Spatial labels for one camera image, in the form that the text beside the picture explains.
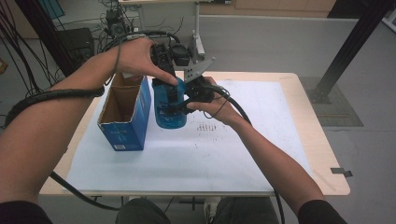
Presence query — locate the person's white shoe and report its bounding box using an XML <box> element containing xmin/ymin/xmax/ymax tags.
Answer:
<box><xmin>203</xmin><ymin>196</ymin><xmax>222</xmax><ymax>224</ymax></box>

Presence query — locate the bundle of black floor cables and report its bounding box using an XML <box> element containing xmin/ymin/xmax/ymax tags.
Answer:
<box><xmin>0</xmin><ymin>0</ymin><xmax>68</xmax><ymax>98</ymax></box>

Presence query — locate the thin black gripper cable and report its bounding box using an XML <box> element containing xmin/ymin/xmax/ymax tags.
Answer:
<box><xmin>103</xmin><ymin>40</ymin><xmax>123</xmax><ymax>87</ymax></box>
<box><xmin>203</xmin><ymin>89</ymin><xmax>232</xmax><ymax>119</ymax></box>

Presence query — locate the white desk with metal legs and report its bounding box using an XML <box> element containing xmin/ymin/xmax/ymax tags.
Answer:
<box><xmin>118</xmin><ymin>0</ymin><xmax>233</xmax><ymax>61</ymax></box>

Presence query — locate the black box on floor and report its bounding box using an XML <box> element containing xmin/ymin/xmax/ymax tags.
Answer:
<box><xmin>56</xmin><ymin>27</ymin><xmax>95</xmax><ymax>63</ymax></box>

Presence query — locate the person's left hand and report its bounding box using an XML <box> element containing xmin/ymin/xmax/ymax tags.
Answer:
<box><xmin>115</xmin><ymin>36</ymin><xmax>179</xmax><ymax>88</ymax></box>

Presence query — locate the grey floor mat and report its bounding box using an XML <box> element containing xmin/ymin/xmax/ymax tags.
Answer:
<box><xmin>298</xmin><ymin>76</ymin><xmax>364</xmax><ymax>128</ymax></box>

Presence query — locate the person's right hand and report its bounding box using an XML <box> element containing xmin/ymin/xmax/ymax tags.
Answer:
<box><xmin>186</xmin><ymin>77</ymin><xmax>247</xmax><ymax>127</ymax></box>

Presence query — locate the teal panel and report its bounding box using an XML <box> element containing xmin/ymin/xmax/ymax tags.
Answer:
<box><xmin>37</xmin><ymin>0</ymin><xmax>66</xmax><ymax>21</ymax></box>

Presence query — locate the black computer tower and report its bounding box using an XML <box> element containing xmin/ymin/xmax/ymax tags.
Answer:
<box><xmin>105</xmin><ymin>8</ymin><xmax>131</xmax><ymax>37</ymax></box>

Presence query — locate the blue cardboard box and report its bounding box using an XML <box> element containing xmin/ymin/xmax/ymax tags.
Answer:
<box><xmin>97</xmin><ymin>73</ymin><xmax>153</xmax><ymax>152</ymax></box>

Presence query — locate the thick black right gripper cable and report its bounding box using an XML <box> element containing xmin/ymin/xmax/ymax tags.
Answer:
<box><xmin>205</xmin><ymin>84</ymin><xmax>286</xmax><ymax>224</ymax></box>

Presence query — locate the black tape piece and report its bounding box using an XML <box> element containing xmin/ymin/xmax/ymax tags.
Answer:
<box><xmin>330</xmin><ymin>167</ymin><xmax>354</xmax><ymax>178</ymax></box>

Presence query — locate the white table mat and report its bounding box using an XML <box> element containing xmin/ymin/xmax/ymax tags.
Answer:
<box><xmin>65</xmin><ymin>78</ymin><xmax>314</xmax><ymax>193</ymax></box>

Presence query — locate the black metal stand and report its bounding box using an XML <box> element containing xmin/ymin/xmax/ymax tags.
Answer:
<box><xmin>13</xmin><ymin>0</ymin><xmax>80</xmax><ymax>78</ymax></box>
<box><xmin>305</xmin><ymin>0</ymin><xmax>396</xmax><ymax>105</ymax></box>

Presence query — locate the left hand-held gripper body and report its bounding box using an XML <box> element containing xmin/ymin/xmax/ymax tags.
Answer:
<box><xmin>150</xmin><ymin>42</ymin><xmax>191</xmax><ymax>78</ymax></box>

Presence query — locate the person's leg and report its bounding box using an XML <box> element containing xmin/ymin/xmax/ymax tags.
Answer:
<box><xmin>214</xmin><ymin>196</ymin><xmax>280</xmax><ymax>224</ymax></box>
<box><xmin>115</xmin><ymin>198</ymin><xmax>172</xmax><ymax>224</ymax></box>

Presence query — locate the person's right leg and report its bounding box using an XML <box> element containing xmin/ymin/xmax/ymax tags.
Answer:
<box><xmin>214</xmin><ymin>196</ymin><xmax>280</xmax><ymax>224</ymax></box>

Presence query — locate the blue bottle with white cap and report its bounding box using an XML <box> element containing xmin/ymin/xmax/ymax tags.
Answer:
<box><xmin>151</xmin><ymin>77</ymin><xmax>189</xmax><ymax>131</ymax></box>

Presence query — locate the person's left leg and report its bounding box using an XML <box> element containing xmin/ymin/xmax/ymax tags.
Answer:
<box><xmin>115</xmin><ymin>198</ymin><xmax>172</xmax><ymax>224</ymax></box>

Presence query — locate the thin black right gripper cable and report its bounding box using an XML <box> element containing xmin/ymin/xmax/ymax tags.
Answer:
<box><xmin>203</xmin><ymin>89</ymin><xmax>232</xmax><ymax>119</ymax></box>

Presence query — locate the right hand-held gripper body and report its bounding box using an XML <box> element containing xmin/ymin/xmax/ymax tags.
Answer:
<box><xmin>182</xmin><ymin>56</ymin><xmax>217</xmax><ymax>105</ymax></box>

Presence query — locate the thin black left gripper cable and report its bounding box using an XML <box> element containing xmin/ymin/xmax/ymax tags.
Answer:
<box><xmin>103</xmin><ymin>40</ymin><xmax>123</xmax><ymax>87</ymax></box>

